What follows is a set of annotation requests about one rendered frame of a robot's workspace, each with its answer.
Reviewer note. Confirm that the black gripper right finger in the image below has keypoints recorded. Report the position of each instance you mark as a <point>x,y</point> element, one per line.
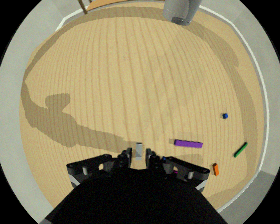
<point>194,174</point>

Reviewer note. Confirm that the purple rod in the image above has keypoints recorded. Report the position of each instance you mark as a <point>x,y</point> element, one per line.
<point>187,143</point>

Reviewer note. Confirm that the green rod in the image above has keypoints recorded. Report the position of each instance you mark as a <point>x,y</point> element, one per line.
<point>240,149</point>

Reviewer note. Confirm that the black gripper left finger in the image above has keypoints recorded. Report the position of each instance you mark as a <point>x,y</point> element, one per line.
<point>80,170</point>

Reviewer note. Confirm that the orange rod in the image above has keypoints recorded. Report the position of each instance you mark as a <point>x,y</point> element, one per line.
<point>215,169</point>

